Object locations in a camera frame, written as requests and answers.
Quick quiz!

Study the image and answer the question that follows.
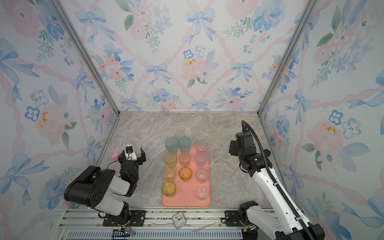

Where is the light green textured cup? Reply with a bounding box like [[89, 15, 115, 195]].
[[162, 167, 176, 182]]

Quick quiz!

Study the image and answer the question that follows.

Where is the yellow-green textured cup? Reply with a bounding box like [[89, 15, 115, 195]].
[[164, 152, 178, 168]]

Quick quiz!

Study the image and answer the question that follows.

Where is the green glass cup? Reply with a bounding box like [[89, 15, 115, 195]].
[[162, 181, 177, 197]]

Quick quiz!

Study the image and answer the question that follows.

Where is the clear glass cup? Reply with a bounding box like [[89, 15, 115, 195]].
[[195, 152, 208, 168], [196, 168, 210, 184]]

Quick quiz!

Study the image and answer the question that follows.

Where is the tall teal textured cup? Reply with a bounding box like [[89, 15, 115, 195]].
[[165, 137, 179, 154]]

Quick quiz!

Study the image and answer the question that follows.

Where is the clear textured cup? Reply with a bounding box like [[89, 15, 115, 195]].
[[195, 140, 209, 153]]

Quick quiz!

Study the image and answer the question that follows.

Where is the small clear glass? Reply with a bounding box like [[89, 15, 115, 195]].
[[196, 188, 209, 201], [174, 130, 186, 139]]

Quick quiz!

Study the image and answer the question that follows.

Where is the orange textured cup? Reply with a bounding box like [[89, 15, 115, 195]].
[[179, 153, 191, 167]]

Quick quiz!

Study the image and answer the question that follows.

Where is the yellow glass cup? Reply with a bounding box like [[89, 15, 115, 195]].
[[179, 167, 193, 183]]

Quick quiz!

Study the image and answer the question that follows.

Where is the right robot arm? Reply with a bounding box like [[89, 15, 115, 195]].
[[229, 132, 325, 240]]

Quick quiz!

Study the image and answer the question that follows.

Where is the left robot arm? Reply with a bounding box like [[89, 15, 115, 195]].
[[64, 145, 147, 219]]

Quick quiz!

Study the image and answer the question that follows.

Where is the pink plastic tray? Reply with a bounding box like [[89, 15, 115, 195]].
[[162, 146, 211, 208]]

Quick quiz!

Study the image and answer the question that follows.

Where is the pink toy pig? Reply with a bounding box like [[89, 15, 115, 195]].
[[111, 153, 119, 161]]

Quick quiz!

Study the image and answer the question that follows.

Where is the jar with black lid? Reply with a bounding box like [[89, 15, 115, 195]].
[[264, 149, 271, 157]]

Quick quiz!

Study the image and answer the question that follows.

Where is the small clear glass back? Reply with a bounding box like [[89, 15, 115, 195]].
[[174, 130, 186, 139]]

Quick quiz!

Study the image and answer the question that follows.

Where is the small white clock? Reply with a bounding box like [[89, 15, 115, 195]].
[[172, 212, 187, 229]]

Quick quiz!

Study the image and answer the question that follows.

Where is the clear plastic stick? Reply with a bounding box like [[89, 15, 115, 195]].
[[192, 222, 219, 233]]

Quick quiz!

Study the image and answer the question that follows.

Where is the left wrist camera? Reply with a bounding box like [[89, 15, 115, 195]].
[[125, 145, 137, 161]]

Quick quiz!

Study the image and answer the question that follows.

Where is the black corrugated cable conduit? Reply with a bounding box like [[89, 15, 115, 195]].
[[240, 120, 316, 240]]

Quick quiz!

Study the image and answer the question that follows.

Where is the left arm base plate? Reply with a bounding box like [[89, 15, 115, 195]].
[[103, 210, 147, 227]]

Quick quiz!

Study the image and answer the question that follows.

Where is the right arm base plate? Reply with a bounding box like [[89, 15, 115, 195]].
[[224, 209, 268, 227]]

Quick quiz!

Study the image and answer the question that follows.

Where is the aluminium rail frame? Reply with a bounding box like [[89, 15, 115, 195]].
[[56, 206, 313, 240]]

